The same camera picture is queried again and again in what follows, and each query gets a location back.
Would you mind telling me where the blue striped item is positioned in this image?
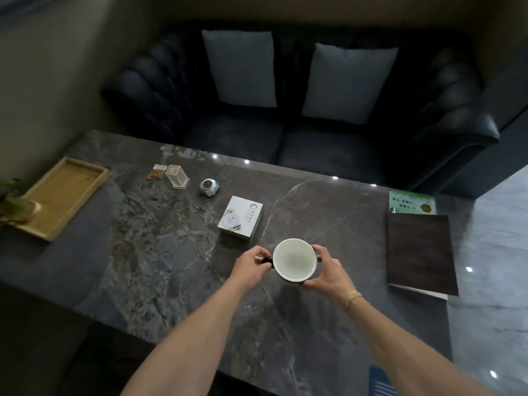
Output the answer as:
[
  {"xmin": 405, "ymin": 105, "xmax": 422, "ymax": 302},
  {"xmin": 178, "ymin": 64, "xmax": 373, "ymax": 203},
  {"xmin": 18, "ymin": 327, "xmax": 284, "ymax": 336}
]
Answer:
[{"xmin": 368, "ymin": 365, "xmax": 399, "ymax": 396}]

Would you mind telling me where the dark brown folder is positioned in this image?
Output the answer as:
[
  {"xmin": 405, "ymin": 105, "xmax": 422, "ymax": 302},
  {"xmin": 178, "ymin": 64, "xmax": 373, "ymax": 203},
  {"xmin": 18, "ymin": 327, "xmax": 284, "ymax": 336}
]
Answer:
[{"xmin": 386, "ymin": 213, "xmax": 460, "ymax": 301}]

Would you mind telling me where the person's right hand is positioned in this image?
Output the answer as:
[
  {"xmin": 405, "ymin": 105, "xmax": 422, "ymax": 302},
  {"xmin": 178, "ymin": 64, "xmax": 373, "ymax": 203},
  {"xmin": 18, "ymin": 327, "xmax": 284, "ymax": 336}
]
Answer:
[{"xmin": 302, "ymin": 244, "xmax": 360, "ymax": 306}]

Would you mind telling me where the white and green box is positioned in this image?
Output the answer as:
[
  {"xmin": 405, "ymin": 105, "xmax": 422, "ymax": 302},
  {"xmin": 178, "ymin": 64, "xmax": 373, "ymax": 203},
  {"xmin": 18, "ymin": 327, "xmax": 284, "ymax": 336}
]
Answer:
[{"xmin": 217, "ymin": 195, "xmax": 264, "ymax": 243}]

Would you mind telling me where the clear glass jar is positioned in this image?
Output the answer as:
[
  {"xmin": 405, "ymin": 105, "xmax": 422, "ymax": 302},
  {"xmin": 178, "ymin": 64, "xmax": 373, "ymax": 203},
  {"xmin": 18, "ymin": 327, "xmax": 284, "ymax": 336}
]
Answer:
[{"xmin": 164, "ymin": 164, "xmax": 191, "ymax": 190}]

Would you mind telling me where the wooden tray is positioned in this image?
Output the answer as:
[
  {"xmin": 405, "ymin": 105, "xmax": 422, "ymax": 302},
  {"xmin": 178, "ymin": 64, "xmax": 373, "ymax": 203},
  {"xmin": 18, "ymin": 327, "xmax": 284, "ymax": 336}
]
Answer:
[{"xmin": 16, "ymin": 156, "xmax": 111, "ymax": 242}]

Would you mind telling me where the black cup with white inside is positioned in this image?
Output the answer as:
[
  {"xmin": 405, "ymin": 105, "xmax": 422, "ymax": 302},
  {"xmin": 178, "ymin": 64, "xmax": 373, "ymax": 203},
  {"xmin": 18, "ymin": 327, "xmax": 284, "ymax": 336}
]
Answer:
[{"xmin": 259, "ymin": 238, "xmax": 318, "ymax": 285}]

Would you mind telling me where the dark leather sofa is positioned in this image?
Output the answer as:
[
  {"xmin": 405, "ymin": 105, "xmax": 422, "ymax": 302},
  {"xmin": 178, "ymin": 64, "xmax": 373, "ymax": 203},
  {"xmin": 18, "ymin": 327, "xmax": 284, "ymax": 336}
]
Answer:
[{"xmin": 101, "ymin": 25, "xmax": 501, "ymax": 199}]

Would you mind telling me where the person's left hand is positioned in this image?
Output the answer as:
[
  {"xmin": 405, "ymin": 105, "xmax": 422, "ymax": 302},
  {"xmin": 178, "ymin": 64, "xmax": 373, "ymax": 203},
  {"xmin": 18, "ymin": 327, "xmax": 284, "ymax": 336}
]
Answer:
[{"xmin": 228, "ymin": 245, "xmax": 273, "ymax": 292}]

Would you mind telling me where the person's left forearm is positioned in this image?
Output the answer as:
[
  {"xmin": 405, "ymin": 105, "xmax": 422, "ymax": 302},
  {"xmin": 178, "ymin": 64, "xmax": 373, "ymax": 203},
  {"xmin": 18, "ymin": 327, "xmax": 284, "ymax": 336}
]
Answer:
[{"xmin": 119, "ymin": 279, "xmax": 249, "ymax": 396}]

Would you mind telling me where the green booklet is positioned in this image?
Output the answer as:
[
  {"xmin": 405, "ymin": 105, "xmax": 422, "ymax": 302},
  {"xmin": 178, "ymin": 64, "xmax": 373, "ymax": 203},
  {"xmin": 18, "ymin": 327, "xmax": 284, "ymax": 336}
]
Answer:
[{"xmin": 388, "ymin": 190, "xmax": 437, "ymax": 216}]

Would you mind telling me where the person's right forearm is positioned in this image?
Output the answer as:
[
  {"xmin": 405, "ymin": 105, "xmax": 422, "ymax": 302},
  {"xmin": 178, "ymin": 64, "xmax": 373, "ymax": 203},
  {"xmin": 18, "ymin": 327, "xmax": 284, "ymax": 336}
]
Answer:
[{"xmin": 346, "ymin": 293, "xmax": 496, "ymax": 396}]

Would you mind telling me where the grey square cushion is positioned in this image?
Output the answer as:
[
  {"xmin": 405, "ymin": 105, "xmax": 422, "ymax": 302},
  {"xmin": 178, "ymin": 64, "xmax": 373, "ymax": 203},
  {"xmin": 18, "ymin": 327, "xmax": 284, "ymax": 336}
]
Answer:
[
  {"xmin": 301, "ymin": 43, "xmax": 399, "ymax": 125},
  {"xmin": 201, "ymin": 30, "xmax": 278, "ymax": 108}
]

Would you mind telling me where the small green potted plant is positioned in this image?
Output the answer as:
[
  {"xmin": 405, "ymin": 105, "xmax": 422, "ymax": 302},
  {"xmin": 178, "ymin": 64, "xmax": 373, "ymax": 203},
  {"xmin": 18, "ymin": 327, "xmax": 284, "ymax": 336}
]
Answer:
[{"xmin": 0, "ymin": 178, "xmax": 42, "ymax": 226}]

